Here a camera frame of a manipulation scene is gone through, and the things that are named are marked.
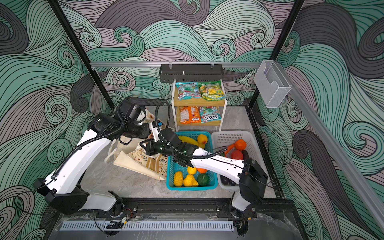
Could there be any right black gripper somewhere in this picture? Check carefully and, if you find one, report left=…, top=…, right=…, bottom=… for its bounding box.
left=139, top=135, right=179, bottom=157

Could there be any floral canvas tote bag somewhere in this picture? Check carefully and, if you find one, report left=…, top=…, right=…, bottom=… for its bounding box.
left=104, top=109, right=170, bottom=181

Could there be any yellow banana bunch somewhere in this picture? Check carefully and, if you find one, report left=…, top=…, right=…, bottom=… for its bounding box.
left=179, top=136, right=205, bottom=149

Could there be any yellow lemon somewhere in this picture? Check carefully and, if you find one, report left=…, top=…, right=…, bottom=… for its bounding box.
left=187, top=167, right=197, bottom=175

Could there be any orange fruit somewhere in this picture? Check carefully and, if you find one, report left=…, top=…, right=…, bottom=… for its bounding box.
left=197, top=168, right=207, bottom=174

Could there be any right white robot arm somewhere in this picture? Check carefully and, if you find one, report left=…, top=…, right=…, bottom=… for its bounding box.
left=140, top=129, right=268, bottom=212

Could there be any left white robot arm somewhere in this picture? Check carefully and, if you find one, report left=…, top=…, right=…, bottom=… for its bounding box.
left=33, top=100, right=151, bottom=216

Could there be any orange candy bag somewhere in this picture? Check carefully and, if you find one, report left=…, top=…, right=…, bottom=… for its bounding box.
left=180, top=107, right=201, bottom=125

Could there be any blue-red candy bag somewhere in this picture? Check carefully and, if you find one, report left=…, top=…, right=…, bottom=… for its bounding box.
left=176, top=82, right=202, bottom=101

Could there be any green Fox's candy bag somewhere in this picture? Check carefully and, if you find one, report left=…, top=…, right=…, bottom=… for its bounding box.
left=199, top=107, right=221, bottom=124

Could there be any green-yellow candy bag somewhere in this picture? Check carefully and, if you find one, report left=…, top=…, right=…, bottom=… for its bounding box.
left=198, top=81, right=226, bottom=101

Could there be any yellow corn cob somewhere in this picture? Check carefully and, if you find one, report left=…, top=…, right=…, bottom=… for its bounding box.
left=173, top=171, right=184, bottom=187

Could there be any teal plastic basket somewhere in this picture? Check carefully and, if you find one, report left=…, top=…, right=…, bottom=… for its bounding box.
left=165, top=131, right=219, bottom=192

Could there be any yellow-red mango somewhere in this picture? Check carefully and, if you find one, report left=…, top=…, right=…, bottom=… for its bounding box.
left=197, top=134, right=208, bottom=145

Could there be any yellow pear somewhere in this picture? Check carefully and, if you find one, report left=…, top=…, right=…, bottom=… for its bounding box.
left=183, top=175, right=199, bottom=187

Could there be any green avocado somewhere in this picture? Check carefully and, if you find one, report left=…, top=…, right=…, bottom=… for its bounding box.
left=197, top=173, right=210, bottom=187

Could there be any white wooden two-tier shelf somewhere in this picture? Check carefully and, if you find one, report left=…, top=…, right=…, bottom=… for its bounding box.
left=171, top=80, right=228, bottom=132

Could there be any white plastic basket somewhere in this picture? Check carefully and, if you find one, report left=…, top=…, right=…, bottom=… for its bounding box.
left=212, top=131, right=271, bottom=184

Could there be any orange carrot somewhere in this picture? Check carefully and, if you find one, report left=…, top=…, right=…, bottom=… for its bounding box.
left=225, top=144, right=235, bottom=156

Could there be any red tomato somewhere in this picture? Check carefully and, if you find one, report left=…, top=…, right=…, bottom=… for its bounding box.
left=231, top=150, right=244, bottom=160

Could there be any orange tomato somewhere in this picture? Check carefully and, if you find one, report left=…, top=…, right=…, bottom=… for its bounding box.
left=234, top=139, right=247, bottom=151

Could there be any purple eggplant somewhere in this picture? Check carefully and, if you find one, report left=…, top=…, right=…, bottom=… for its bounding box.
left=242, top=150, right=249, bottom=161

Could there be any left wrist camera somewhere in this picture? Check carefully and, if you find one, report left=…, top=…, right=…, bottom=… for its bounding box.
left=118, top=100, right=147, bottom=124

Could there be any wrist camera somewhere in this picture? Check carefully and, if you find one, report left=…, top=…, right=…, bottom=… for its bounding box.
left=150, top=121, right=163, bottom=142
left=118, top=100, right=147, bottom=124

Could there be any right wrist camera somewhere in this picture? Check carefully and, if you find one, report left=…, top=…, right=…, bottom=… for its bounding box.
left=150, top=121, right=163, bottom=142

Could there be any black metal wall tray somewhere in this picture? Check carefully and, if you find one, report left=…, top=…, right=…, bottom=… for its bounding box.
left=159, top=64, right=224, bottom=83

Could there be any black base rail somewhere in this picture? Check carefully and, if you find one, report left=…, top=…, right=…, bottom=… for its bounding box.
left=116, top=198, right=296, bottom=220

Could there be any white slotted cable duct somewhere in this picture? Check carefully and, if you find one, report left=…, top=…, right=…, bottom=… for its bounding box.
left=60, top=220, right=235, bottom=232

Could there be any clear acrylic wall holder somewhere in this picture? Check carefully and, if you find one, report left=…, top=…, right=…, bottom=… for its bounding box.
left=254, top=60, right=292, bottom=109

